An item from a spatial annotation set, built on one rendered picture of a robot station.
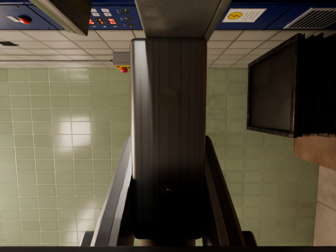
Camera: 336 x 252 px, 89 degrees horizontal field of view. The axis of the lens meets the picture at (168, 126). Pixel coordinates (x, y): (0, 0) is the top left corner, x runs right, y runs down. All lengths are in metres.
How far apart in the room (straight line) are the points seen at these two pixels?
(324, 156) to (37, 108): 1.76
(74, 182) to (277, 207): 1.65
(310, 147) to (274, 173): 0.71
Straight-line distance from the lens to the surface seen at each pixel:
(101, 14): 0.65
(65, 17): 0.42
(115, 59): 1.05
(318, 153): 0.96
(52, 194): 1.74
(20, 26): 0.85
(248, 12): 0.66
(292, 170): 1.73
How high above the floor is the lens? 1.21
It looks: level
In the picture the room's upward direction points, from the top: 90 degrees counter-clockwise
